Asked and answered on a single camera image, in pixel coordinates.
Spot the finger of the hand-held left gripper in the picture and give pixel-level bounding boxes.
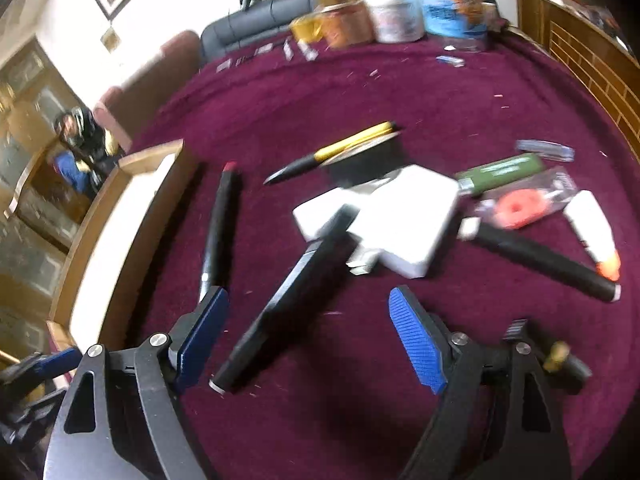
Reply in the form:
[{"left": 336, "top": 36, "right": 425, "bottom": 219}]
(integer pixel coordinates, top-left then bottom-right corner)
[
  {"left": 0, "top": 389, "right": 64, "bottom": 447},
  {"left": 0, "top": 347, "right": 83, "bottom": 387}
]

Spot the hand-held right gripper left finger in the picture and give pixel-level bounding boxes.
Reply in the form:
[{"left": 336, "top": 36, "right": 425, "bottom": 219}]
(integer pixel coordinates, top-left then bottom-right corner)
[{"left": 44, "top": 285, "right": 231, "bottom": 480}]

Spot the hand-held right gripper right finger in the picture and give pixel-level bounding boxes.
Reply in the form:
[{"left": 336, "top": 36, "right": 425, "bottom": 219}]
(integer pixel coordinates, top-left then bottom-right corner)
[{"left": 388, "top": 285, "right": 573, "bottom": 480}]

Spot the black pen with red cap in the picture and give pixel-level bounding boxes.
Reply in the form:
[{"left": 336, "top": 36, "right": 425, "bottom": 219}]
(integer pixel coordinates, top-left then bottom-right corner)
[{"left": 198, "top": 161, "right": 242, "bottom": 303}]

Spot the large white box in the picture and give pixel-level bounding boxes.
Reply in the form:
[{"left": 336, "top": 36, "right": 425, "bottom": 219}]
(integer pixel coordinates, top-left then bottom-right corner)
[{"left": 345, "top": 162, "right": 462, "bottom": 281}]

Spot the wooden tray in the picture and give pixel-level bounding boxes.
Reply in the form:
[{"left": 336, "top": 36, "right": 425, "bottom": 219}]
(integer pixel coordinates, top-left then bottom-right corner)
[{"left": 47, "top": 139, "right": 202, "bottom": 350}]

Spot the black marker with white ends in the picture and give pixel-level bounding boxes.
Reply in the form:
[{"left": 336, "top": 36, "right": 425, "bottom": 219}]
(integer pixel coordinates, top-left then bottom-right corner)
[{"left": 457, "top": 216, "right": 622, "bottom": 304}]

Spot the small white box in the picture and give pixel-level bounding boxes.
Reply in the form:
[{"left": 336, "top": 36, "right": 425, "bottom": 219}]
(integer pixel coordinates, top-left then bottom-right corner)
[{"left": 292, "top": 187, "right": 362, "bottom": 242}]

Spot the yellow and black pen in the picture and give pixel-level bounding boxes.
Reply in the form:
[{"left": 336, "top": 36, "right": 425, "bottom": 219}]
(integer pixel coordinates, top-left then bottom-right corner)
[{"left": 263, "top": 121, "right": 397, "bottom": 186}]

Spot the silver plug connector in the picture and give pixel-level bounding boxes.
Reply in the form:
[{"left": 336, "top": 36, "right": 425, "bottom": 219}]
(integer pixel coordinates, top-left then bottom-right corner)
[{"left": 346, "top": 251, "right": 375, "bottom": 277}]

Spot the green tube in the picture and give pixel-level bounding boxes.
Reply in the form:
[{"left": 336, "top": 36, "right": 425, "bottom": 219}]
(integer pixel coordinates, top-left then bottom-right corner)
[{"left": 455, "top": 153, "right": 545, "bottom": 197}]

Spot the white tube with orange cap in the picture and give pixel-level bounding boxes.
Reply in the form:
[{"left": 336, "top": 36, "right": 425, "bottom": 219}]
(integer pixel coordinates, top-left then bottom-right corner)
[{"left": 562, "top": 190, "right": 622, "bottom": 282}]

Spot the wooden glass cabinet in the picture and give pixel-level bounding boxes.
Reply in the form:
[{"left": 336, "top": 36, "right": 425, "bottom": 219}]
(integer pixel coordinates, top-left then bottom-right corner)
[{"left": 0, "top": 35, "right": 98, "bottom": 351}]

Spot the black leather sofa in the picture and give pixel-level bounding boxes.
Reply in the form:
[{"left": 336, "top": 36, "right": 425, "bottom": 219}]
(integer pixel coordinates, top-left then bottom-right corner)
[{"left": 200, "top": 0, "right": 317, "bottom": 64}]

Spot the yellow container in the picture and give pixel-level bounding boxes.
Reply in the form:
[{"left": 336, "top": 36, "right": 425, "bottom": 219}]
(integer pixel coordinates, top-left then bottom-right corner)
[{"left": 290, "top": 12, "right": 327, "bottom": 44}]

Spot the white plastic tub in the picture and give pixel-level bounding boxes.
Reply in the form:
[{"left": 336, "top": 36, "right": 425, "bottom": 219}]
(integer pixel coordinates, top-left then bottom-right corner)
[{"left": 360, "top": 0, "right": 427, "bottom": 44}]

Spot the orange jar with red lid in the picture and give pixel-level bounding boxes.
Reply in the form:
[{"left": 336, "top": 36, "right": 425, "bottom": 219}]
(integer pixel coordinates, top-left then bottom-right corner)
[{"left": 309, "top": 0, "right": 375, "bottom": 50}]

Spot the wooden shelf unit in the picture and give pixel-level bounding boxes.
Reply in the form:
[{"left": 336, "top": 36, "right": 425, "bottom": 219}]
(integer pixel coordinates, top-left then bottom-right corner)
[{"left": 515, "top": 0, "right": 640, "bottom": 157}]

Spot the clear packet with red ring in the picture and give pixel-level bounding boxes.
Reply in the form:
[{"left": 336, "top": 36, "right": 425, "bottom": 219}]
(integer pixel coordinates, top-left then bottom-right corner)
[{"left": 472, "top": 169, "right": 581, "bottom": 231}]

